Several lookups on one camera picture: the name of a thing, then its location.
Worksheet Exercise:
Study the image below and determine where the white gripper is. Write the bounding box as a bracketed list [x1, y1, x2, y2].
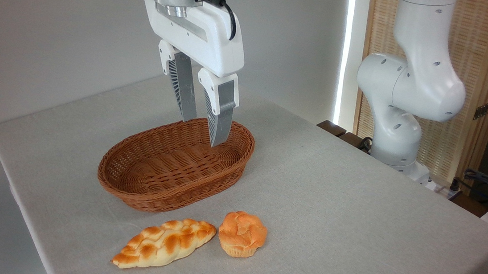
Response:
[129, 0, 251, 150]

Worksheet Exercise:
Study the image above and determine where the long braided bread loaf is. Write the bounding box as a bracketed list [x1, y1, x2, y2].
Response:
[111, 212, 218, 274]

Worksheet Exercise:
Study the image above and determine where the brown oval wicker basket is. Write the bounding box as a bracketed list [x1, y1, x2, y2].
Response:
[94, 108, 258, 222]

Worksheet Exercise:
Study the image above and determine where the round muffin-shaped bread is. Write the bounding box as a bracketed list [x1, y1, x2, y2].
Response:
[216, 209, 270, 261]

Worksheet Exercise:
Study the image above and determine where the dark wooden block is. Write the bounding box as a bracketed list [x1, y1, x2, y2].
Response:
[314, 119, 375, 155]

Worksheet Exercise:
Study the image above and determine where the light grey tablecloth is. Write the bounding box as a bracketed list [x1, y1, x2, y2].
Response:
[0, 57, 488, 274]

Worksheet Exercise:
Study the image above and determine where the white power strip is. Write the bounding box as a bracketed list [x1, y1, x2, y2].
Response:
[431, 181, 465, 202]

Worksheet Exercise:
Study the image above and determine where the woven bamboo folding screen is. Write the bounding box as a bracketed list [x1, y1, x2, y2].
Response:
[349, 0, 488, 190]

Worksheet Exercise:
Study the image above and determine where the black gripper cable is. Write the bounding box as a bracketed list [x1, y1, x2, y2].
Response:
[194, 0, 240, 42]

